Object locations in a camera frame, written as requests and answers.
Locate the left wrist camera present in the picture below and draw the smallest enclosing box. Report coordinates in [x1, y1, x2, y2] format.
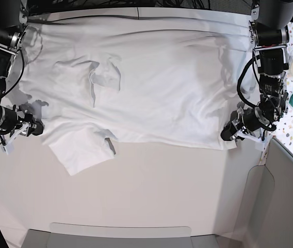
[255, 141, 268, 152]

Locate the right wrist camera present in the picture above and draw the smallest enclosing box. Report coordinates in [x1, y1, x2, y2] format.
[0, 143, 14, 155]

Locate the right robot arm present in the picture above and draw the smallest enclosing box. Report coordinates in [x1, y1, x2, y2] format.
[0, 1, 44, 154]

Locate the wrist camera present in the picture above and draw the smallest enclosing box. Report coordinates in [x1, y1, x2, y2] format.
[0, 143, 14, 155]
[255, 141, 268, 152]

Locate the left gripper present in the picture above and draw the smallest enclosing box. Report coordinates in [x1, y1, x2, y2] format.
[220, 103, 268, 142]

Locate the grey panel at right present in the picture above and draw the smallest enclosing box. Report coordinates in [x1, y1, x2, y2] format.
[239, 139, 293, 247]

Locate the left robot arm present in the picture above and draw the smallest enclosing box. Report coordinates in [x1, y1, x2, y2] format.
[221, 1, 293, 142]

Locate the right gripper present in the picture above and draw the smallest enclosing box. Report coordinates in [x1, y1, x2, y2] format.
[0, 113, 44, 144]

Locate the white t-shirt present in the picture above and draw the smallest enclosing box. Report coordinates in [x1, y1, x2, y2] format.
[19, 12, 251, 175]

